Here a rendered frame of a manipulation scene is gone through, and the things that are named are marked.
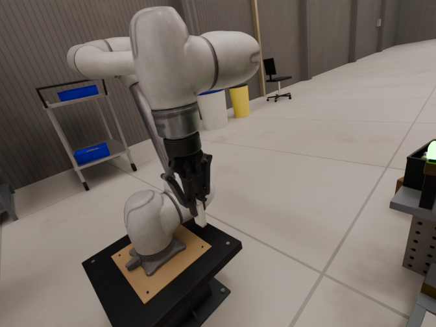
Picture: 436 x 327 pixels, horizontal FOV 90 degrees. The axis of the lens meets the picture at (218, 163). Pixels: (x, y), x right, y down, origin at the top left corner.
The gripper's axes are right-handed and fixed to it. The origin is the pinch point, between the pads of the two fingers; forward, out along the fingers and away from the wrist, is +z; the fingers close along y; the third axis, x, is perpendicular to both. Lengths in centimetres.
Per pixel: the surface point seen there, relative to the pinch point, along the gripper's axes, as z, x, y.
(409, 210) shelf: 19, 35, -55
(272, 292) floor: 64, -1, -29
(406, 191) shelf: 17, 33, -63
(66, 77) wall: -41, -342, -53
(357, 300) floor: 63, 27, -47
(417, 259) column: 54, 41, -74
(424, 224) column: 36, 40, -74
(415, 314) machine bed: 54, 44, -47
